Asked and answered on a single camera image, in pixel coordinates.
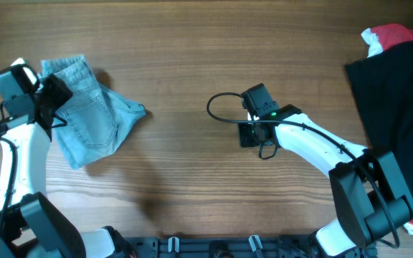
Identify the black garment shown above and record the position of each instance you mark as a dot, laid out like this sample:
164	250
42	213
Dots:
383	90

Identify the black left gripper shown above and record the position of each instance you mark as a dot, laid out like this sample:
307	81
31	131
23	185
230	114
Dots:
57	94

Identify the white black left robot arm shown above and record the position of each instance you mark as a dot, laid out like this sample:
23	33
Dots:
30	225

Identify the light blue denim shorts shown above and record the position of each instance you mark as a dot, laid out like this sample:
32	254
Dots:
98	118

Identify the red and white garment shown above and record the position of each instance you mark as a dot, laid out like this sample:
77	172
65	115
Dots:
381	38

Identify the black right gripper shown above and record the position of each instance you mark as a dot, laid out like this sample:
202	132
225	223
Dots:
247	135

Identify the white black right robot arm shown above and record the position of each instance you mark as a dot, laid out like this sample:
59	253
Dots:
371	197

